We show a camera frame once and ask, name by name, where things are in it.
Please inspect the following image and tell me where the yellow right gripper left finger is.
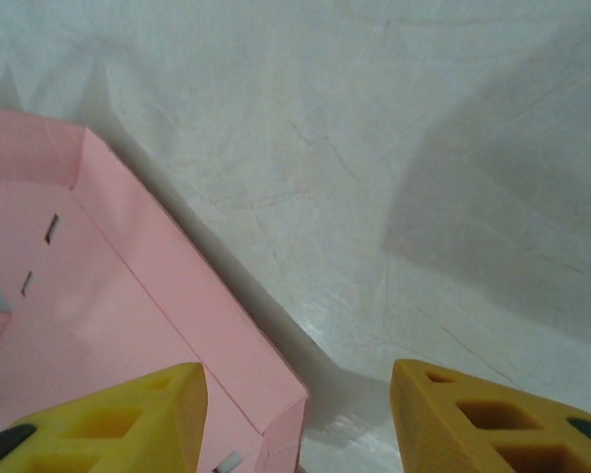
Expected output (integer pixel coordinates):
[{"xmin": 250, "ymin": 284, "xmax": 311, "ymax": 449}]
[{"xmin": 0, "ymin": 363, "xmax": 209, "ymax": 473}]

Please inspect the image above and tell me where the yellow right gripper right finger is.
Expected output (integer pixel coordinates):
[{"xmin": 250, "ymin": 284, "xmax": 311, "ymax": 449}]
[{"xmin": 390, "ymin": 358, "xmax": 591, "ymax": 473}]

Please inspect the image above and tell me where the pink cloth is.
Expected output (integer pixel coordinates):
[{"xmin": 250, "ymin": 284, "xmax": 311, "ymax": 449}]
[{"xmin": 0, "ymin": 102, "xmax": 310, "ymax": 473}]

